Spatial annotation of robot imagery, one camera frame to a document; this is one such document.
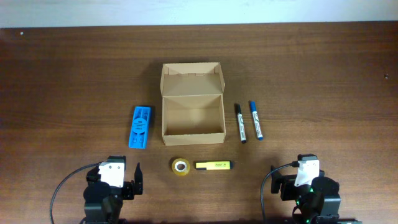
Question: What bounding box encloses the blue whiteboard marker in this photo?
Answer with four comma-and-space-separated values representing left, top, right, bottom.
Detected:
249, 101, 263, 141

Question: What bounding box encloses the black whiteboard marker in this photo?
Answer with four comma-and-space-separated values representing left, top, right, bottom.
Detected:
234, 103, 247, 144

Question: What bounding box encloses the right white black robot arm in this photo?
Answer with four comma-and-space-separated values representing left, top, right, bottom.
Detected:
270, 166, 360, 224

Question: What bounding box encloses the yellow adhesive tape roll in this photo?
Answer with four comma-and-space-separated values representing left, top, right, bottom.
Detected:
172, 158, 190, 176

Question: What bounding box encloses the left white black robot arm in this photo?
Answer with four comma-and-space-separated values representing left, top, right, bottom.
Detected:
83, 162, 143, 224

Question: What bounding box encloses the brown cardboard box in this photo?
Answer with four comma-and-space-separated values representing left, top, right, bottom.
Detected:
160, 62, 226, 146

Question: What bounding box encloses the yellow highlighter pen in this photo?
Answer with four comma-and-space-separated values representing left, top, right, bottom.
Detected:
195, 161, 233, 170

